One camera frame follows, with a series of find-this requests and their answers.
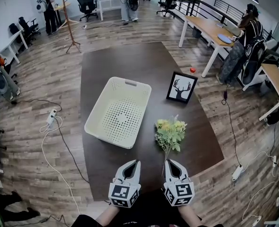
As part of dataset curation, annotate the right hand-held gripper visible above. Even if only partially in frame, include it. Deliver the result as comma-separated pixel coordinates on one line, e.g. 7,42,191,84
163,159,196,207

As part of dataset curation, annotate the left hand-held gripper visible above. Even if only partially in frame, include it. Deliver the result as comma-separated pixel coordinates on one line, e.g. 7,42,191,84
108,160,142,209

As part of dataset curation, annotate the yellow and green flowers bunch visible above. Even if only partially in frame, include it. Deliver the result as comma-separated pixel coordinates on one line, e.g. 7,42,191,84
154,114,188,177

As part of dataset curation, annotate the white perforated plastic basket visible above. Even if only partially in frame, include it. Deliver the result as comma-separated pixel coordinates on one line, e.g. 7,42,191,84
84,76,152,150

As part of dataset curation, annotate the person's left forearm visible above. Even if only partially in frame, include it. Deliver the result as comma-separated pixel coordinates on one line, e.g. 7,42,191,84
95,203,121,227

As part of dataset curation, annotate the person's right forearm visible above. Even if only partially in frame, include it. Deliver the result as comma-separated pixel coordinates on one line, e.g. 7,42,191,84
177,203,202,227

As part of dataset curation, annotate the person's black clothing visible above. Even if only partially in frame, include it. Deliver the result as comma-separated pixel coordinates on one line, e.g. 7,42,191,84
70,189,203,227

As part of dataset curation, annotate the black framed deer picture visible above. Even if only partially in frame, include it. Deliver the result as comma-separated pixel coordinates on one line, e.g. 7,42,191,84
166,71,198,105

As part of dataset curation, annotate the wooden top white leg desk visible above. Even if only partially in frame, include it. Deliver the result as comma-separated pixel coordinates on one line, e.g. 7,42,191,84
178,15,243,78
242,63,279,122

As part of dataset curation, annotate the blue round plate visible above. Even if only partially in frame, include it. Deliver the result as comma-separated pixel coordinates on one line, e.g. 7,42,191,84
217,33,233,45

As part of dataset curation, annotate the wooden coat rack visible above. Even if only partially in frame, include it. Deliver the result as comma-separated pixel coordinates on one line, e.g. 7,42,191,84
57,0,82,54

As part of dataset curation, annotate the black metal railing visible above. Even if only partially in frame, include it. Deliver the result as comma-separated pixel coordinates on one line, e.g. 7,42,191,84
163,0,279,68

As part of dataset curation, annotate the black cable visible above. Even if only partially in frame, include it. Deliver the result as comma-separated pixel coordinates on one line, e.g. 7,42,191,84
10,99,90,183
221,90,243,168

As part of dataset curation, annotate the white cable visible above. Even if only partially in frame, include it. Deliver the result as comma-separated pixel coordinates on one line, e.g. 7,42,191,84
242,151,279,222
39,116,82,216

